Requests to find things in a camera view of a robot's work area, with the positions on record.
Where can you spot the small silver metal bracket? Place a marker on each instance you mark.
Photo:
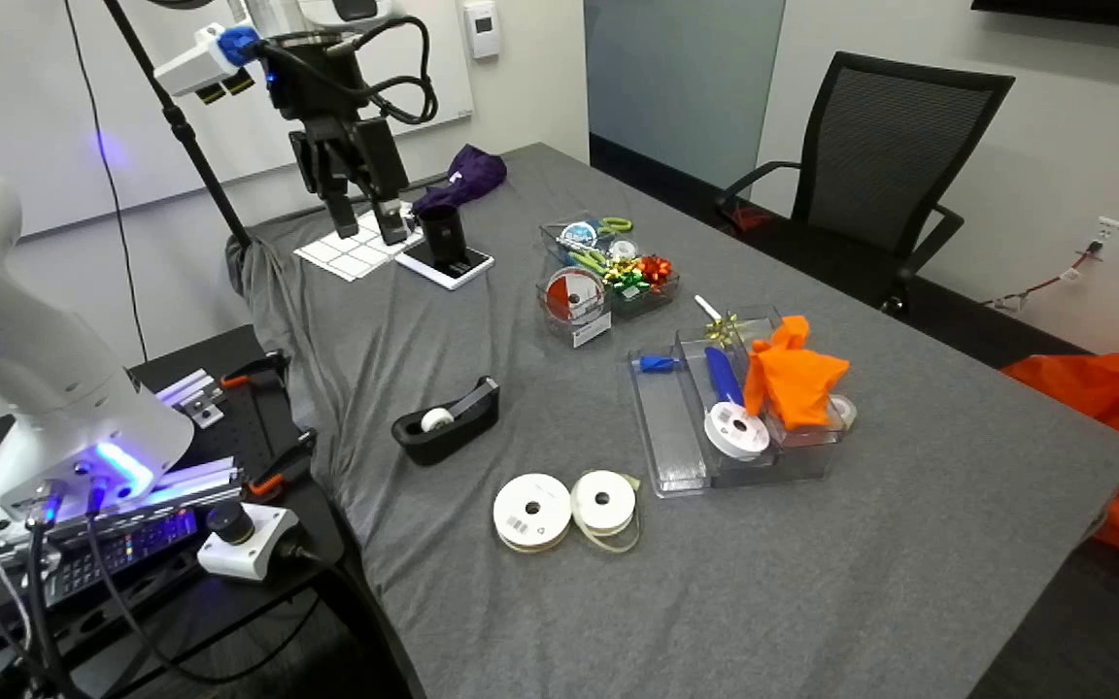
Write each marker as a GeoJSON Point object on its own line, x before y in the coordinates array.
{"type": "Point", "coordinates": [192, 394]}

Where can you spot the red gift bow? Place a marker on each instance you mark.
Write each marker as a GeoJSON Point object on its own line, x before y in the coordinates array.
{"type": "Point", "coordinates": [655, 268]}

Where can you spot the white label sheet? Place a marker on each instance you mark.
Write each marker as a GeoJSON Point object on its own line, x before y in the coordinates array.
{"type": "Point", "coordinates": [351, 259]}

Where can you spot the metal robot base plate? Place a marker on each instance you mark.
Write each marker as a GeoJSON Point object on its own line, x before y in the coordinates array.
{"type": "Point", "coordinates": [157, 498]}

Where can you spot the blue capped pen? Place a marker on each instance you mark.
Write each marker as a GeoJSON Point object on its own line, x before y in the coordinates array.
{"type": "Point", "coordinates": [657, 362]}

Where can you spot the long clear plastic tray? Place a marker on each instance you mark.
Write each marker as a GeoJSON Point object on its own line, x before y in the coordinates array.
{"type": "Point", "coordinates": [668, 438]}

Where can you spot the red ribbon spool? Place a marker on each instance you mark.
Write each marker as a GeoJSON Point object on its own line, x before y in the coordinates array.
{"type": "Point", "coordinates": [571, 295]}

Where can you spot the grey tablecloth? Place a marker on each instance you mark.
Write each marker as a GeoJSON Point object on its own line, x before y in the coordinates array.
{"type": "Point", "coordinates": [843, 556]}

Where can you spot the black mesh office chair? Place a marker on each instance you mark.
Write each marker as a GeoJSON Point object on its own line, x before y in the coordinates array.
{"type": "Point", "coordinates": [891, 142]}

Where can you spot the purple folded umbrella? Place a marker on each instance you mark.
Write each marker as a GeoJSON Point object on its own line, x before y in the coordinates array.
{"type": "Point", "coordinates": [469, 174]}

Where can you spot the small clear plastic box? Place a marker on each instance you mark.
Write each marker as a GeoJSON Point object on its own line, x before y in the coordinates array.
{"type": "Point", "coordinates": [580, 326]}

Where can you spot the blue marker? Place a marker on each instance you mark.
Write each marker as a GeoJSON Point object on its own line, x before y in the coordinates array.
{"type": "Point", "coordinates": [723, 375]}

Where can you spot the white wall thermostat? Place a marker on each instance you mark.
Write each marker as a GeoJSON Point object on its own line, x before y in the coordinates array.
{"type": "Point", "coordinates": [482, 26]}

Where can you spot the white gift bow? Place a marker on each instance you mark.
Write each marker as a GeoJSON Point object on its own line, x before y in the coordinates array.
{"type": "Point", "coordinates": [624, 251]}

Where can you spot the black wall television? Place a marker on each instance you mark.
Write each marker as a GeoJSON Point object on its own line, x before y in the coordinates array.
{"type": "Point", "coordinates": [1076, 9]}

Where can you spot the black robot cart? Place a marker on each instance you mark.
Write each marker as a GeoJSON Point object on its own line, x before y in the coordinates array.
{"type": "Point", "coordinates": [263, 622]}

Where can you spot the white emergency stop box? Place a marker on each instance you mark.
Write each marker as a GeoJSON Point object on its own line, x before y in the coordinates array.
{"type": "Point", "coordinates": [254, 545]}

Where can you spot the black camera tripod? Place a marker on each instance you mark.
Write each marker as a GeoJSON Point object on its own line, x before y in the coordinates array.
{"type": "Point", "coordinates": [205, 169]}

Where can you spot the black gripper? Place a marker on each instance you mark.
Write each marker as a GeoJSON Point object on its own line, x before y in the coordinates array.
{"type": "Point", "coordinates": [329, 92]}

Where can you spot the orange cloth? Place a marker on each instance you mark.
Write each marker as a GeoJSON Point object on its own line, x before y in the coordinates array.
{"type": "Point", "coordinates": [795, 375]}

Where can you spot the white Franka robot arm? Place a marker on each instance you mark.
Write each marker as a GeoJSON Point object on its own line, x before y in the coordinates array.
{"type": "Point", "coordinates": [30, 352]}

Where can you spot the white ribbon spool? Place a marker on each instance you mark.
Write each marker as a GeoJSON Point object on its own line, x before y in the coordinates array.
{"type": "Point", "coordinates": [603, 506]}
{"type": "Point", "coordinates": [535, 512]}

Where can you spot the clear tray with bows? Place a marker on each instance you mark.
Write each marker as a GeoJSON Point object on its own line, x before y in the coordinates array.
{"type": "Point", "coordinates": [660, 295]}

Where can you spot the large clear plastic box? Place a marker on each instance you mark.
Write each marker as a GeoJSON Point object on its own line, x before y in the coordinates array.
{"type": "Point", "coordinates": [795, 453]}

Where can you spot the black tape dispenser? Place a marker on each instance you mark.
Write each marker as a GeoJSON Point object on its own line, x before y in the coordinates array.
{"type": "Point", "coordinates": [447, 431]}

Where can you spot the yellow green gift bow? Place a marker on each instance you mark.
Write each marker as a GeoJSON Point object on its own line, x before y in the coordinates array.
{"type": "Point", "coordinates": [611, 272]}

